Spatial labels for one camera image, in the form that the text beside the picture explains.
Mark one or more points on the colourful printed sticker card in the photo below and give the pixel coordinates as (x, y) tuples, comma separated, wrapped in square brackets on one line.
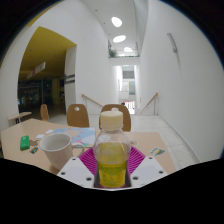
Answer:
[(157, 151)]

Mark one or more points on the green potted plant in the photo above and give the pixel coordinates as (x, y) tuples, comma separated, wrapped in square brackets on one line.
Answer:
[(112, 52)]

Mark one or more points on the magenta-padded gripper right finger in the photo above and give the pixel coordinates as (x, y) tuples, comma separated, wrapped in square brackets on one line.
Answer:
[(148, 170)]

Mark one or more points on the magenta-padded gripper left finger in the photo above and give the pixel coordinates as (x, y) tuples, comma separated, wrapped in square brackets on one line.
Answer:
[(75, 171)]

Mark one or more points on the green rectangular box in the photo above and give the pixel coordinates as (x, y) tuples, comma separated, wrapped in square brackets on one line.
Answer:
[(24, 142)]

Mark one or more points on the small colourful striped item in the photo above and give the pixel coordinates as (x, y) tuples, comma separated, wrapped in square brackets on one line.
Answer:
[(34, 150)]

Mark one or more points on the brown cardboard piece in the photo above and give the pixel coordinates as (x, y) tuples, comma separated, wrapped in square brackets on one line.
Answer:
[(33, 142)]

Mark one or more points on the clear bottle with yellow drink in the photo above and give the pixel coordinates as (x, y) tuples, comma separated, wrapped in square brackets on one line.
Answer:
[(111, 156)]

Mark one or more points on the light wooden side table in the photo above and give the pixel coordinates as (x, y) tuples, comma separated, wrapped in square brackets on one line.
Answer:
[(19, 116)]

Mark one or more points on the group of wooden chairs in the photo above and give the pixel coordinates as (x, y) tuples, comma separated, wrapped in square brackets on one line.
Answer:
[(77, 116)]

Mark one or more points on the group of oval ceiling lights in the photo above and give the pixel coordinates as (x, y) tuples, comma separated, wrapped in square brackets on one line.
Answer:
[(119, 38)]

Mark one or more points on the wooden stair handrail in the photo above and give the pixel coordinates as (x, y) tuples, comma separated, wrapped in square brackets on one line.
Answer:
[(150, 101), (93, 100)]

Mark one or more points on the beige ceramic mug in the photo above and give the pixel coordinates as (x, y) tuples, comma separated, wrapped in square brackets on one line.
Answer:
[(56, 150)]

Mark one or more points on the small white card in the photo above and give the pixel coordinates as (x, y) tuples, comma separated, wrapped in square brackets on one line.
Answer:
[(40, 136), (49, 131)]

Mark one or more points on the hanging white and red sign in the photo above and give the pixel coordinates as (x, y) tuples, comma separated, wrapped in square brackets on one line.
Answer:
[(36, 70)]

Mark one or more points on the light blue printed paper sheet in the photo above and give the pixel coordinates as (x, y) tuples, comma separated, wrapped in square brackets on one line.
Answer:
[(83, 135)]

